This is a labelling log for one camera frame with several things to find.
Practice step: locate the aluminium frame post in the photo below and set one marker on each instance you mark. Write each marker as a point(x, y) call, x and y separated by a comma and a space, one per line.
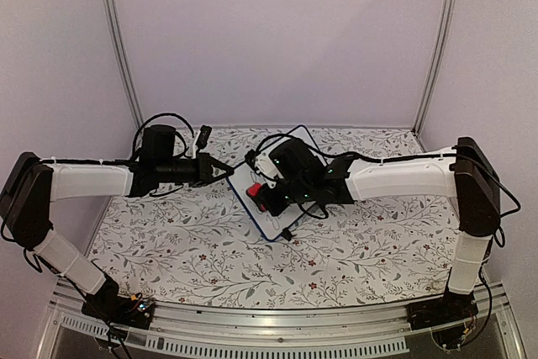
point(120, 53)
point(441, 39)

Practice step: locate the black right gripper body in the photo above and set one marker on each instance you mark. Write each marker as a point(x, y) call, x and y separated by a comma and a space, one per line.
point(297, 191)

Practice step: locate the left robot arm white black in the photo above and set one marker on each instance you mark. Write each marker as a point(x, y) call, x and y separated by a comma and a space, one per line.
point(37, 188)

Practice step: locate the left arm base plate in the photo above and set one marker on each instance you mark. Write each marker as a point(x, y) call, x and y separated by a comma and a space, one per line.
point(135, 311)

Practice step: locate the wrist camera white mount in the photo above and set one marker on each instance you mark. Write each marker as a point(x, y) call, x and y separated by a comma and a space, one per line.
point(200, 141)
point(263, 166)

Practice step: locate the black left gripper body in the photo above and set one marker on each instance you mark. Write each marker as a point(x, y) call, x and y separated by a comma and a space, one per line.
point(171, 175)

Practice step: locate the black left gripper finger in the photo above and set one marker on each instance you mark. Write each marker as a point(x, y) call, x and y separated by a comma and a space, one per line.
point(214, 165)
point(206, 179)

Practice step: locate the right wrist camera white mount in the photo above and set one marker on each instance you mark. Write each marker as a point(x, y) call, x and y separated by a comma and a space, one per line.
point(263, 166)

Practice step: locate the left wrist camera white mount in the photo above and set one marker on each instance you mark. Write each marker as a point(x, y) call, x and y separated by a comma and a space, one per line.
point(200, 141)

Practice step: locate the left aluminium frame post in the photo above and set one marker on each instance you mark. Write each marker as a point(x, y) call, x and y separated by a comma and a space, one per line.
point(120, 53)

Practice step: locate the floral patterned table mat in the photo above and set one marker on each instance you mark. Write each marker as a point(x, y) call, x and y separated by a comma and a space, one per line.
point(198, 246)

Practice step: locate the aluminium front rail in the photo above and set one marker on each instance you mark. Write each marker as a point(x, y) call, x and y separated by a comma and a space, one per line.
point(369, 331)

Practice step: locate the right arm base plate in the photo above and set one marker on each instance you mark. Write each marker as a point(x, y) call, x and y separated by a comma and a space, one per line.
point(450, 307)

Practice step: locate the right aluminium frame post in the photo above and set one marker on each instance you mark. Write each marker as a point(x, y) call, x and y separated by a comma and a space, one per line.
point(441, 39)

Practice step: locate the red whiteboard eraser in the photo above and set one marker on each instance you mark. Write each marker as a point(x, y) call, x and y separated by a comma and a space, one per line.
point(255, 195)

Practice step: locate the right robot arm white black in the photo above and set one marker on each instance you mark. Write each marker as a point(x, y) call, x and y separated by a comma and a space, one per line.
point(461, 172)

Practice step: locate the blue-framed whiteboard with writing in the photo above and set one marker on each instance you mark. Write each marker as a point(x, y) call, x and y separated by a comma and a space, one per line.
point(245, 179)

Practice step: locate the black whiteboard stand foot left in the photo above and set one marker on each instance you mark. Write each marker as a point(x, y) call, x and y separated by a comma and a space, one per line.
point(286, 234)

